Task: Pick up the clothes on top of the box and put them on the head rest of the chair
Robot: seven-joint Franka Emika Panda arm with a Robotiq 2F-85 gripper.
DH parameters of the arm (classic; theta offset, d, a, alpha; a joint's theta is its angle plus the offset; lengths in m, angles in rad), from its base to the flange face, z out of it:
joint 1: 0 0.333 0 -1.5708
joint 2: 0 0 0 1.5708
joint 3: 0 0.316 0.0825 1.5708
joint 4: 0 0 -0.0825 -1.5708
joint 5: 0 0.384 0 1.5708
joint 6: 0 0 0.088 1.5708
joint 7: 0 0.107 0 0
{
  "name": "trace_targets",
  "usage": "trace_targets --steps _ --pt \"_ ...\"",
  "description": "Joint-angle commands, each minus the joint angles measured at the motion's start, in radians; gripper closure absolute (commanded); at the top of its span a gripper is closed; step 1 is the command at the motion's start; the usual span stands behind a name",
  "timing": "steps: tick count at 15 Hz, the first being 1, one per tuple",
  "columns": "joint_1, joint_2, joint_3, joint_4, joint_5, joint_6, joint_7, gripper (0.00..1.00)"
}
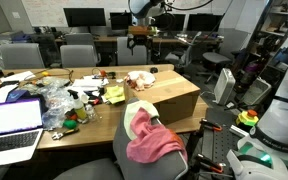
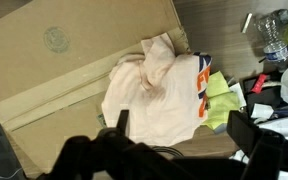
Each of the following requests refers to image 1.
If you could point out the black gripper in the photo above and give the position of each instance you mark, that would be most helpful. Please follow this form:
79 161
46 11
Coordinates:
138 40

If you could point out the peach and white cloth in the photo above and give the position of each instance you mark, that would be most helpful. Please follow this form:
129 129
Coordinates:
140 80

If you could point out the light green cloth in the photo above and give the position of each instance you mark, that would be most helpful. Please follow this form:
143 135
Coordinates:
140 108

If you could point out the pink cloth with orange print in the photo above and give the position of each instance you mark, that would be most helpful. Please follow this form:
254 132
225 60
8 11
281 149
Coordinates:
154 143

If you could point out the brown cardboard box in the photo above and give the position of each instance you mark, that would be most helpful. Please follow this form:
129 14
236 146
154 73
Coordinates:
170 100

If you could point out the grey swivel chair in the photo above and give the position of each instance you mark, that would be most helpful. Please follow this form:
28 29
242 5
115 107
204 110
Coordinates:
217 57

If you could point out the grey mesh back office chair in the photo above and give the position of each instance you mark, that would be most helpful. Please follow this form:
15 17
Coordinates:
150 170

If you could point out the small black round speaker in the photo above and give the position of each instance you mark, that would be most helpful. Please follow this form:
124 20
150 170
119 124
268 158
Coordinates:
154 70

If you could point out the black computer monitor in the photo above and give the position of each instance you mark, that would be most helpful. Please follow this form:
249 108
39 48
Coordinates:
204 22
172 21
84 17
119 20

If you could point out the yellow cloth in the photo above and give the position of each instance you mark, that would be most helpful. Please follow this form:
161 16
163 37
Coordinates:
114 95

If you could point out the white paper stack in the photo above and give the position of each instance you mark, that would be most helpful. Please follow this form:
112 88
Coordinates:
89 82

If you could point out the clear water bottle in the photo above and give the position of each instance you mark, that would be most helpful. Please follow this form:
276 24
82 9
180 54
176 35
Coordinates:
90 112

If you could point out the yellow spray bottle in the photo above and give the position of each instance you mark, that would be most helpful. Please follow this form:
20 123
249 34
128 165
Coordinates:
79 108

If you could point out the whiteboard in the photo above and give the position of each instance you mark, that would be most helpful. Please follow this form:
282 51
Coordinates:
50 10

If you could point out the white space heater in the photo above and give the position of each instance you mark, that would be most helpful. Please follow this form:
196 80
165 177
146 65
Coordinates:
224 86

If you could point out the small yellow ball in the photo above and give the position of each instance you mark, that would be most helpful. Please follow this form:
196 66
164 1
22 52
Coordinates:
45 73

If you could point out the clear plastic bag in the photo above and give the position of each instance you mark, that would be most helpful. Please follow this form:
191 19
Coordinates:
55 100

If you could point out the green ball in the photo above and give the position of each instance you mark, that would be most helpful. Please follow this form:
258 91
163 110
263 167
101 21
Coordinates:
70 124

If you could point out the orange black bar clamp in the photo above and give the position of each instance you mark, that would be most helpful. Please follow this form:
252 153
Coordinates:
210 125
210 163

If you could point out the metal pliers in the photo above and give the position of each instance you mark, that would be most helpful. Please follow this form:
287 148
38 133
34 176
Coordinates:
64 134

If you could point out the purple vacuum cleaner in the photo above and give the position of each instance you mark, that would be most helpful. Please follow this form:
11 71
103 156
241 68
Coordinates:
249 73

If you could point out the white paper sheet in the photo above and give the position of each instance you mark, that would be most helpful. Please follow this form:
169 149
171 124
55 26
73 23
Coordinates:
17 76

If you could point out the black perforated mounting table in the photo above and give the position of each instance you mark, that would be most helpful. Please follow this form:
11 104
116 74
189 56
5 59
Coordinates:
217 143

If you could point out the blue pouch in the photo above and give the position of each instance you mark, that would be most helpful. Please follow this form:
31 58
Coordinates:
17 95

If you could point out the yellow emergency stop button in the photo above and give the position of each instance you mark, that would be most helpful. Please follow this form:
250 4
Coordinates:
247 118

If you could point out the storage shelf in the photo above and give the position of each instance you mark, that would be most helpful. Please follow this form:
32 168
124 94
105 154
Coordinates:
270 36

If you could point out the silver laptop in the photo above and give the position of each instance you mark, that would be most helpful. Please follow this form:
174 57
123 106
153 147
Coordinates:
14 126

